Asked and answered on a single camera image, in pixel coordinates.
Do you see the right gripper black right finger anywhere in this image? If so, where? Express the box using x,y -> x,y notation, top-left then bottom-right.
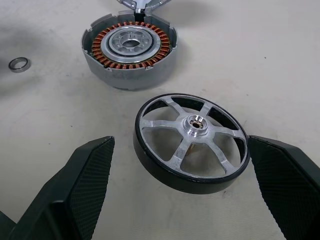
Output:
246,134 -> 320,240

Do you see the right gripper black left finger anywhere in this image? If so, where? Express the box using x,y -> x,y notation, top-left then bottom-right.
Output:
8,135 -> 116,240

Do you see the black-rimmed silver spoked rotor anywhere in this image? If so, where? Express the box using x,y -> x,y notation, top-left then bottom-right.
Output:
132,92 -> 251,196

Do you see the small silver metal object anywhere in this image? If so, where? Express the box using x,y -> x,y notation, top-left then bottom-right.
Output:
81,7 -> 179,91

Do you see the small round grey disc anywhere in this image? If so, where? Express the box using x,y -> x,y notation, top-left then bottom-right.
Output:
116,0 -> 173,12

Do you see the small metal bearing ring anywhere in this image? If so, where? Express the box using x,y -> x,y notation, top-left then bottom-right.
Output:
8,57 -> 31,74

